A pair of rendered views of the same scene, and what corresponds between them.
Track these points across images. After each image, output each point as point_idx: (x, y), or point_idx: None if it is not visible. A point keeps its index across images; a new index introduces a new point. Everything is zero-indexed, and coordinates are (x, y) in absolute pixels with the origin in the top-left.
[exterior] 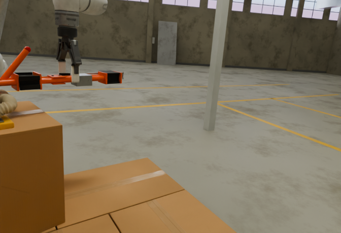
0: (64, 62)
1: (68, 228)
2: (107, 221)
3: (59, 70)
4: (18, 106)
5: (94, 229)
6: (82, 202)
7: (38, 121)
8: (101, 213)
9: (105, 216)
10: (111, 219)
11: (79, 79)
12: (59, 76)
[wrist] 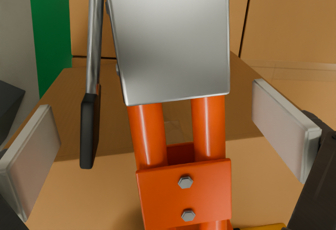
0: (12, 175)
1: (247, 50)
2: None
3: (47, 171)
4: (80, 206)
5: (273, 16)
6: None
7: (266, 175)
8: None
9: None
10: None
11: (267, 82)
12: (213, 187)
